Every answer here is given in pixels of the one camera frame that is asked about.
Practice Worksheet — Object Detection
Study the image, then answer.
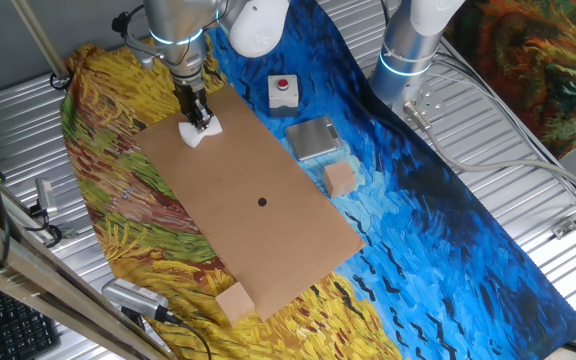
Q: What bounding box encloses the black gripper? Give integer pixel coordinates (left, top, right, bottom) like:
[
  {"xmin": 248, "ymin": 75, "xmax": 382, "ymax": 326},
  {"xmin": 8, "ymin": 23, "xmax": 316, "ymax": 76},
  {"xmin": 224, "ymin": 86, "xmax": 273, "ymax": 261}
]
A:
[{"xmin": 172, "ymin": 79, "xmax": 214, "ymax": 132}]

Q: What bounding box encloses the white sponge block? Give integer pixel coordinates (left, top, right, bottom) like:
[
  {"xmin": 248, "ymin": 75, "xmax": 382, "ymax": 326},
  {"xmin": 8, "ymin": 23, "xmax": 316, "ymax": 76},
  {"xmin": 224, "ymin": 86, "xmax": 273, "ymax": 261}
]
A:
[{"xmin": 177, "ymin": 117, "xmax": 224, "ymax": 149}]

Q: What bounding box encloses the brown cardboard sheet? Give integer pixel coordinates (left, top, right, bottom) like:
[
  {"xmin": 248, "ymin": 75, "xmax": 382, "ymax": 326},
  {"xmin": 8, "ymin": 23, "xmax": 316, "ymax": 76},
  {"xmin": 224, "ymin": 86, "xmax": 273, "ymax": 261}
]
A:
[{"xmin": 134, "ymin": 84, "xmax": 367, "ymax": 322}]

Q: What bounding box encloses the grey box red button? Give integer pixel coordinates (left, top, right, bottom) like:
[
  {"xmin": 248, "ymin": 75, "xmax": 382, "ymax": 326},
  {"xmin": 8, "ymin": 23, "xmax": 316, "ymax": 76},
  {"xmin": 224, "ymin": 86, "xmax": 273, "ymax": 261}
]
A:
[{"xmin": 267, "ymin": 74, "xmax": 300, "ymax": 119}]

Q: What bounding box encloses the silver kitchen scale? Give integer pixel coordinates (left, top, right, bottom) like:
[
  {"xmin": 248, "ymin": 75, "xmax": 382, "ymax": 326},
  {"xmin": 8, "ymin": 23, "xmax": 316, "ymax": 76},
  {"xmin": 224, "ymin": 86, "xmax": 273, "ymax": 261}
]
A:
[{"xmin": 284, "ymin": 115, "xmax": 345, "ymax": 162}]

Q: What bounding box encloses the wooden block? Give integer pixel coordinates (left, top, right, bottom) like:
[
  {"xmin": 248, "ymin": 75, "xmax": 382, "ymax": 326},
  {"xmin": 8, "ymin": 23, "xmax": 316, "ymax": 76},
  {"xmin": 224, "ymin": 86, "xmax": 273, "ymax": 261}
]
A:
[
  {"xmin": 322, "ymin": 160, "xmax": 358, "ymax": 199},
  {"xmin": 215, "ymin": 281, "xmax": 257, "ymax": 328}
]

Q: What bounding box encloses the grey metal pole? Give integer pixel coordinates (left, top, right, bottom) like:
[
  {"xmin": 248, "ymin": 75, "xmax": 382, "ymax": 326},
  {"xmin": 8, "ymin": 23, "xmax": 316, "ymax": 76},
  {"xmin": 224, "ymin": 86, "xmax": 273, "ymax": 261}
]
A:
[{"xmin": 10, "ymin": 0, "xmax": 72, "ymax": 81}]

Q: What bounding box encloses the blue yellow painted tablecloth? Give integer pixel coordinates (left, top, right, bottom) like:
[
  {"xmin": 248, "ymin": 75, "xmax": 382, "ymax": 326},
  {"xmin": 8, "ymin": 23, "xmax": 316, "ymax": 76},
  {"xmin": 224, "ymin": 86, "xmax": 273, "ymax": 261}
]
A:
[{"xmin": 60, "ymin": 0, "xmax": 576, "ymax": 360}]

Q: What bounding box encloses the black keyboard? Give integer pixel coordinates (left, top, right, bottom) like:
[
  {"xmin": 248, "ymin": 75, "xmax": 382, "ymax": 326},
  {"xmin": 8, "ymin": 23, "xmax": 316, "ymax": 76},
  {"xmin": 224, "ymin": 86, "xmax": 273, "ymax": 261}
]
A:
[{"xmin": 0, "ymin": 279, "xmax": 62, "ymax": 360}]

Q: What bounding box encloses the orange painted cloth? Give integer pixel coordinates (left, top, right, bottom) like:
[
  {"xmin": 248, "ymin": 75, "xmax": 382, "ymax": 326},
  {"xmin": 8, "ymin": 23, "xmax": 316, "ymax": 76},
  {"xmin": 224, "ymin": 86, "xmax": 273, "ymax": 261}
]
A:
[{"xmin": 442, "ymin": 0, "xmax": 576, "ymax": 160}]

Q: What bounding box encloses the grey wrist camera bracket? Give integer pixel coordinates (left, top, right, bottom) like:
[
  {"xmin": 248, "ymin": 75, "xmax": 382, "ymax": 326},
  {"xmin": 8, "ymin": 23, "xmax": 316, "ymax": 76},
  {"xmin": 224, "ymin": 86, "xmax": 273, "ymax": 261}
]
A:
[{"xmin": 124, "ymin": 30, "xmax": 164, "ymax": 70}]

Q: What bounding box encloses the black round cable connector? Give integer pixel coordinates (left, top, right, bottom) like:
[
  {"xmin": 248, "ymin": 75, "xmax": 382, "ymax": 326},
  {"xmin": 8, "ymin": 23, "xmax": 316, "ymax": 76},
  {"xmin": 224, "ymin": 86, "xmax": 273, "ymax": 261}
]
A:
[{"xmin": 111, "ymin": 9, "xmax": 132, "ymax": 35}]

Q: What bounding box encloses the small silver camera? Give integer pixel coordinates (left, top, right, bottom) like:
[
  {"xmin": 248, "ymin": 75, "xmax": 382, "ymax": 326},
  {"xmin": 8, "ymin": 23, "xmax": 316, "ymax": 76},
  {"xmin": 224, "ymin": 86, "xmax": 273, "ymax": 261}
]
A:
[{"xmin": 35, "ymin": 178, "xmax": 59, "ymax": 217}]

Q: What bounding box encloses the black small camera cable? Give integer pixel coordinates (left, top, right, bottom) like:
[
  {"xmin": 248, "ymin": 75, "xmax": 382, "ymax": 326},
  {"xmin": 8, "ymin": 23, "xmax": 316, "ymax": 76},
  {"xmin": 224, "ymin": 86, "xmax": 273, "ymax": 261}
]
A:
[{"xmin": 21, "ymin": 202, "xmax": 64, "ymax": 250}]

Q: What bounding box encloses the ribbed silver camera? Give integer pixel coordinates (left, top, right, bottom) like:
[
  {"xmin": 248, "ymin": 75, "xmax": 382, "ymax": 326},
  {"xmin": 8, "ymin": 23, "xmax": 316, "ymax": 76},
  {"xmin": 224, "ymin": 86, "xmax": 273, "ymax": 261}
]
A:
[{"xmin": 101, "ymin": 277, "xmax": 170, "ymax": 321}]

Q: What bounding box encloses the black ribbed camera cable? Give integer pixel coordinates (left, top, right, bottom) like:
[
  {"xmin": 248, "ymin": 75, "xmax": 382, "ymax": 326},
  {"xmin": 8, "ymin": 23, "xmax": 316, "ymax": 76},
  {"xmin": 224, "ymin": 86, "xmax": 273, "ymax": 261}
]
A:
[{"xmin": 165, "ymin": 312, "xmax": 213, "ymax": 360}]

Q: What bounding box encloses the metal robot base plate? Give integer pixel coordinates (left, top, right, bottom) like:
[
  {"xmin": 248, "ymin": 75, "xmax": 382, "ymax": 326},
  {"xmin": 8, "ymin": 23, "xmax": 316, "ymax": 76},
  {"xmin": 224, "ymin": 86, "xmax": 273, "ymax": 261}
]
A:
[{"xmin": 392, "ymin": 82, "xmax": 449, "ymax": 126}]

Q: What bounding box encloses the aluminium frame beam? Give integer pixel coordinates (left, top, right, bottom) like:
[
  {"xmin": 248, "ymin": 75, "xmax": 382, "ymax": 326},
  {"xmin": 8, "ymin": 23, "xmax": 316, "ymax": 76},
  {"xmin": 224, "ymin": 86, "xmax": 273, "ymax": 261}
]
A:
[{"xmin": 0, "ymin": 202, "xmax": 169, "ymax": 360}]

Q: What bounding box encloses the thick grey base cable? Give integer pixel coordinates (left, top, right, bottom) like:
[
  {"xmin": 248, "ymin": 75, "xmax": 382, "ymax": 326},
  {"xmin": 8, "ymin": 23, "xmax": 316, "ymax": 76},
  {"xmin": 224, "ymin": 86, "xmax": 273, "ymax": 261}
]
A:
[{"xmin": 402, "ymin": 99, "xmax": 576, "ymax": 201}]

